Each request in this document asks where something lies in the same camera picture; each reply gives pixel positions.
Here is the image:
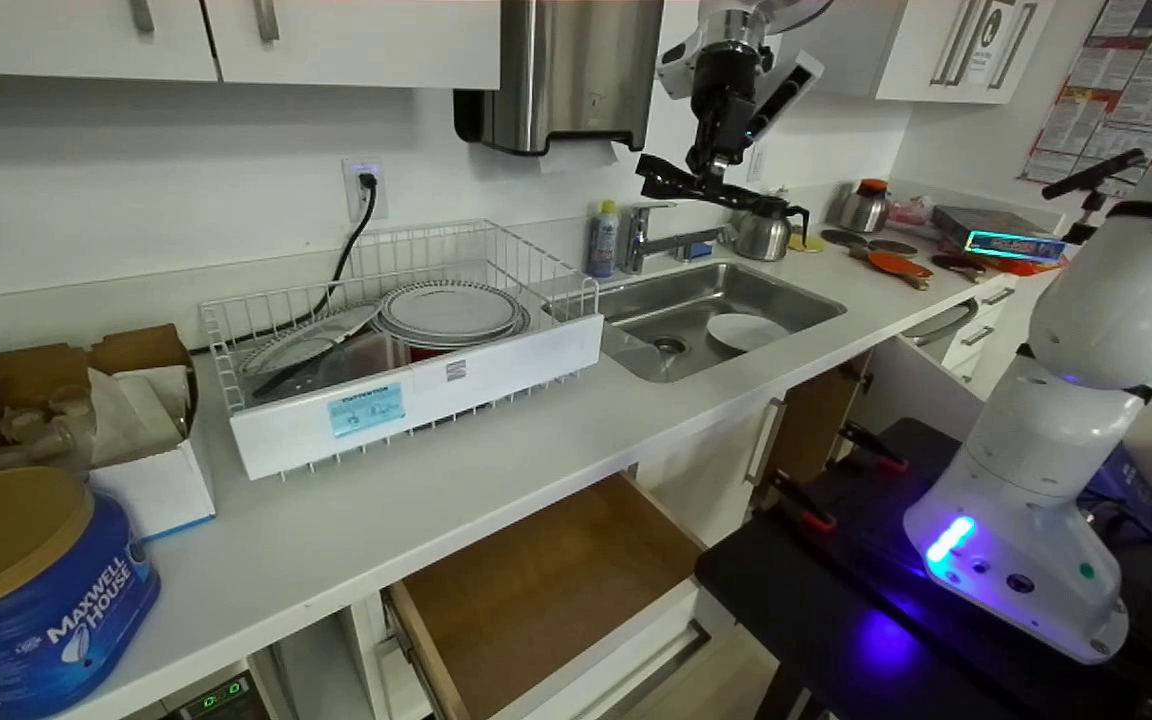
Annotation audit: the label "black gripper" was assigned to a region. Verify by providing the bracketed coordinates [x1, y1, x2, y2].
[683, 34, 776, 178]

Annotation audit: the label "black tongs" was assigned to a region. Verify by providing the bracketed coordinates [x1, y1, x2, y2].
[634, 148, 796, 222]

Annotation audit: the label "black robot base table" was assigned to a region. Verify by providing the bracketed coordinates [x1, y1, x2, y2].
[692, 414, 1152, 720]

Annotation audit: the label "stainless steel sink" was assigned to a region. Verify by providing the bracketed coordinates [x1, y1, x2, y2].
[548, 254, 854, 387]

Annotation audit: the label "open wooden cabinet door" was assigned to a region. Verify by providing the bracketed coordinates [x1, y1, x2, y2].
[739, 359, 878, 513]

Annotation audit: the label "open wooden drawer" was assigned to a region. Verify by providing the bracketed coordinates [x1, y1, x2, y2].
[379, 472, 715, 720]

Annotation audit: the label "stainless steel kettle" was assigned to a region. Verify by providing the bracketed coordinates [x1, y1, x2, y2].
[726, 194, 817, 267]

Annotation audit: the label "chrome faucet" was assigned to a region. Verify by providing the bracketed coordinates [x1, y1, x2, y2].
[616, 201, 729, 281]

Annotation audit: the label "soap bottle with yellow cap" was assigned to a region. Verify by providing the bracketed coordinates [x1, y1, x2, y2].
[585, 194, 624, 284]

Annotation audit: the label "steel jar with red lid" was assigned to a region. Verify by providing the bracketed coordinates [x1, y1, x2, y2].
[830, 177, 895, 243]

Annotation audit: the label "steel paper towel dispenser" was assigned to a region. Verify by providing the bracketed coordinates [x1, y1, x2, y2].
[450, 0, 672, 158]

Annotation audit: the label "white round plate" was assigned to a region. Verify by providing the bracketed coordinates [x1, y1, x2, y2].
[705, 309, 796, 359]

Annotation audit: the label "dark flat book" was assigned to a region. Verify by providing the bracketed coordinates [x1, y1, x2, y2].
[926, 201, 1048, 243]

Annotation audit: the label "round glass lid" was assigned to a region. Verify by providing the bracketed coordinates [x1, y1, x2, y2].
[373, 281, 538, 356]

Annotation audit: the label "white panel with blue label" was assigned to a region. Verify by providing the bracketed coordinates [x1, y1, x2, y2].
[225, 313, 607, 483]

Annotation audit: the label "teal flat box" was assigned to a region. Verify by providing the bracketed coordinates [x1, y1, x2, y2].
[962, 222, 1071, 267]

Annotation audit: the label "white base cabinet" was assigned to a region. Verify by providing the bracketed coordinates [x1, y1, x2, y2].
[132, 272, 1078, 720]

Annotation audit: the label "red black clamp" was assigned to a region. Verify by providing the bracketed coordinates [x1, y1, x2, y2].
[768, 466, 846, 541]
[838, 419, 918, 479]

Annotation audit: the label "white upper cabinet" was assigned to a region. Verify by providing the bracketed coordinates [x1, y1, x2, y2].
[0, 0, 503, 95]

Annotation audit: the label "grey round pan lid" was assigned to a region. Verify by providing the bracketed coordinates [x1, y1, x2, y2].
[244, 304, 399, 404]

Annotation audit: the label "brown paper napkins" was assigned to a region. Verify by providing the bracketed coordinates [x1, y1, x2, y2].
[80, 362, 195, 472]

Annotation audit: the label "white paper box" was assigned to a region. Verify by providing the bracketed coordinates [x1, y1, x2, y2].
[84, 436, 222, 545]

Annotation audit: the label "brown cardboard box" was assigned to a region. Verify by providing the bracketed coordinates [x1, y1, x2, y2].
[0, 318, 201, 491]

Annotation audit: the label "appliance with green display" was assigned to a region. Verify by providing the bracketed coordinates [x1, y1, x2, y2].
[132, 663, 268, 720]

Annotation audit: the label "blue Maxwell House coffee can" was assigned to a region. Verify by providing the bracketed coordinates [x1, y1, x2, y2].
[0, 463, 165, 720]

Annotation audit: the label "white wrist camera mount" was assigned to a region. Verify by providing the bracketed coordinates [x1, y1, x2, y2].
[758, 47, 830, 138]

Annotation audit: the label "white wire dish rack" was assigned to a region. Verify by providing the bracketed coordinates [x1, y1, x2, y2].
[191, 217, 607, 483]

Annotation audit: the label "orange handled tool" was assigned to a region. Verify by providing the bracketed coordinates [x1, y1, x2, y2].
[854, 243, 937, 294]

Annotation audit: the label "white wall board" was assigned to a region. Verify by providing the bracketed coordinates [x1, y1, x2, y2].
[871, 0, 1064, 106]

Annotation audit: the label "steel base cabinet handle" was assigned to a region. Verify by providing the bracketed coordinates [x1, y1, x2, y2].
[913, 300, 979, 346]

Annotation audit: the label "white wall outlet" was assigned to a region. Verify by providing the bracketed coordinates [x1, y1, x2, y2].
[339, 156, 392, 222]

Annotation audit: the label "black power cable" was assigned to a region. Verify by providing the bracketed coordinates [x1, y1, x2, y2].
[188, 169, 386, 362]

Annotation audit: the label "black camera on tripod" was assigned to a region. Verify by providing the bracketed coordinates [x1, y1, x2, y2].
[1038, 144, 1152, 251]

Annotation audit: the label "colourful wall poster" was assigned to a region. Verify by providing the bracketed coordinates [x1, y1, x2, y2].
[1012, 0, 1152, 211]

